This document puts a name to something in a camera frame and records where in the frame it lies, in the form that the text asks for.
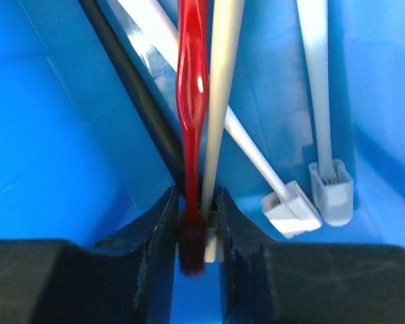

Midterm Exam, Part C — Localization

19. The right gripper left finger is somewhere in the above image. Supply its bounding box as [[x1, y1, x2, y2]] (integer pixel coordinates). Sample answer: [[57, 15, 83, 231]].
[[0, 187, 179, 323]]

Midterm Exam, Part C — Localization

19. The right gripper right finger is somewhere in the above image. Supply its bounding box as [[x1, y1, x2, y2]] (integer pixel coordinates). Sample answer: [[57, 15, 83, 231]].
[[216, 189, 405, 323]]

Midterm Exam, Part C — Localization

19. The dark red toothbrush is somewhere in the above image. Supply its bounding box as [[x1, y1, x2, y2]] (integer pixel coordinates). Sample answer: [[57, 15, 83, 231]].
[[175, 0, 209, 276]]

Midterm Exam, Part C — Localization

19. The white toothbrush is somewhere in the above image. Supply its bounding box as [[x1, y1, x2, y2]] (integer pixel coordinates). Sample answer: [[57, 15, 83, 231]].
[[296, 0, 354, 227], [109, 1, 321, 238]]

